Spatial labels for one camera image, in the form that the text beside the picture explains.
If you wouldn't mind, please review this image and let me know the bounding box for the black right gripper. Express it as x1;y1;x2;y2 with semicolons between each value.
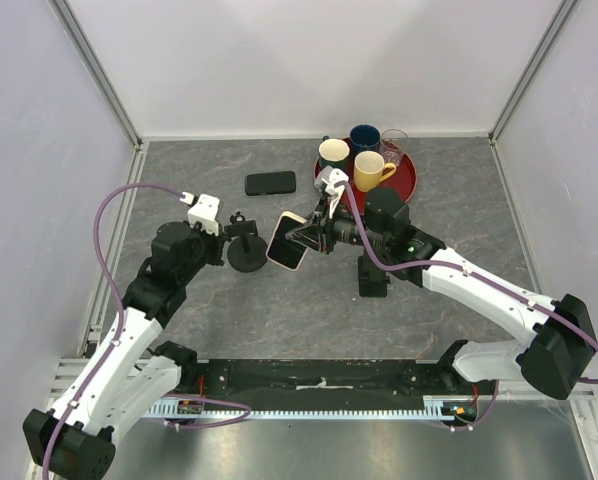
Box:
286;193;389;255

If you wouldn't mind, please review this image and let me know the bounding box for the black round-base phone stand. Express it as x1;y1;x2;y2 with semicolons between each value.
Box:
224;211;267;273

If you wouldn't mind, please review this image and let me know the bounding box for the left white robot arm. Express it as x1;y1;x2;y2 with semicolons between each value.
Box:
23;220;228;479

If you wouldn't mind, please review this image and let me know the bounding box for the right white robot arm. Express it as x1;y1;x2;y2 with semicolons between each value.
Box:
268;187;597;400

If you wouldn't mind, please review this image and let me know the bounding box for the black phone lying flat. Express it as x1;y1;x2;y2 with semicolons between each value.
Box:
244;171;296;196

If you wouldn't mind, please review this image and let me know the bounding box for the black folding phone stand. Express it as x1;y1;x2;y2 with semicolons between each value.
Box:
357;253;390;298

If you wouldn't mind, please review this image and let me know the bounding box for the yellow mug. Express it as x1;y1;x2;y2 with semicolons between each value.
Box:
353;151;397;192

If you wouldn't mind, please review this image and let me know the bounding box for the green mug cream inside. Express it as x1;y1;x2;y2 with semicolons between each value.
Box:
318;136;350;171

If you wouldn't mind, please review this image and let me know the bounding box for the red round tray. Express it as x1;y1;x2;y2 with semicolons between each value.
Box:
344;154;417;214

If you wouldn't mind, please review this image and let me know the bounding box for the dark blue mug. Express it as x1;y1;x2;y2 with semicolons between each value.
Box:
349;124;381;157

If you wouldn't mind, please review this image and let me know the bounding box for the clear glass cup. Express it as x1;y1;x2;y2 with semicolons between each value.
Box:
379;129;410;166

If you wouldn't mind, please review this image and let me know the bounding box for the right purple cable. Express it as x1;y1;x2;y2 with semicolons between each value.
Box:
343;180;598;432

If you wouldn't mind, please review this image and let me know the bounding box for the purple cable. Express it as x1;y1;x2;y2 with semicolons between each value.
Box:
41;182;185;480
343;180;598;432

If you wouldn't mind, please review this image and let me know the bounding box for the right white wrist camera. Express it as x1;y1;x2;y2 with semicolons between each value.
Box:
314;166;349;217

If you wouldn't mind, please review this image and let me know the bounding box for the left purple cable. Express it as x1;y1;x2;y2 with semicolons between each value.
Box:
41;182;185;480

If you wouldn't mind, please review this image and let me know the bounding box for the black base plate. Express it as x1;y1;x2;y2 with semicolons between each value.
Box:
179;359;494;397

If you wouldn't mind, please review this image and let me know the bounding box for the aluminium frame rail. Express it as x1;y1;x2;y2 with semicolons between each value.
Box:
26;0;598;480

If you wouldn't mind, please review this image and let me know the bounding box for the white slotted cable duct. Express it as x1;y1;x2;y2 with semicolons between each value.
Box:
143;397;477;421

